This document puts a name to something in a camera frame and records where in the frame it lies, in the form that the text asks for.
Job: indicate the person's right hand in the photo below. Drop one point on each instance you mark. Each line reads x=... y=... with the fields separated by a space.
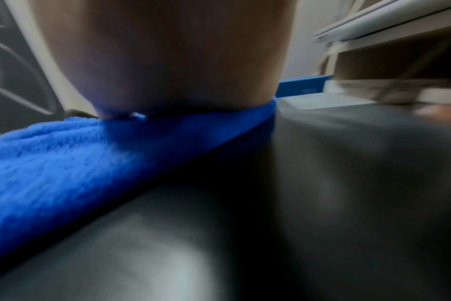
x=166 y=53

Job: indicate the person's left hand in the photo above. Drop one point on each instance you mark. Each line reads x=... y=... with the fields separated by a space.
x=444 y=114

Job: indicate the slim black vented computer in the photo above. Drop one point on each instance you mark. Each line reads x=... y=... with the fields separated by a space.
x=322 y=176

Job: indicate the grey cleaning cloth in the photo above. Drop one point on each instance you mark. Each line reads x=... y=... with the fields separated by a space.
x=62 y=161

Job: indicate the black Lenovo tower case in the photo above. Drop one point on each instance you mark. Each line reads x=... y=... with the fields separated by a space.
x=13 y=73

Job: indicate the silver laptop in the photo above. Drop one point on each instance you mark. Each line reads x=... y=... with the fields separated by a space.
x=378 y=20

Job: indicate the blue rectangular box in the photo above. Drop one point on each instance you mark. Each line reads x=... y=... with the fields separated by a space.
x=303 y=86

